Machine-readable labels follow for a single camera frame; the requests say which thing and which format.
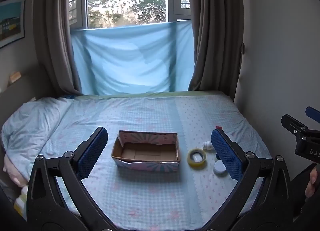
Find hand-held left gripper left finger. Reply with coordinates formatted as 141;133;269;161
26;126;113;224

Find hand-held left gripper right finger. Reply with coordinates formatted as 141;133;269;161
207;128;294;224

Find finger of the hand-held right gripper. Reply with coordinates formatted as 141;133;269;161
305;106;320;124
281;114;310;137

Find green jar with white lid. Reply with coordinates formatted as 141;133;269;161
213;161;227;175

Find clear packing tape roll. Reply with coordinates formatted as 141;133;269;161
187;148;207;168

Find cardboard box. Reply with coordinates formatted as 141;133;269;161
111;130;181;172

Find person's right hand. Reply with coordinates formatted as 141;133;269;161
305;163;320;198

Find person's dark clothing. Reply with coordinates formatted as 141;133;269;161
290;163;320;223

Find light blue pillow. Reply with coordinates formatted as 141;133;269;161
1;97;73;162

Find pink pillow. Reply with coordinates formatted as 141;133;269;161
3;154;28;188

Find yellow and white packets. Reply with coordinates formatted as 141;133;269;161
13;185;29;214

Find grey headboard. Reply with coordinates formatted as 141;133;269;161
0;65;52;111

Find light blue hanging cloth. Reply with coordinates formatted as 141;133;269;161
71;19;196;96

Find small tan box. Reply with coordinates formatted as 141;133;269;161
7;71;22;87

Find brown curtain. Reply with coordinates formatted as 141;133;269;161
32;0;88;96
187;0;245;92

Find framed wall poster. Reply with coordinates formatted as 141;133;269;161
0;0;26;49

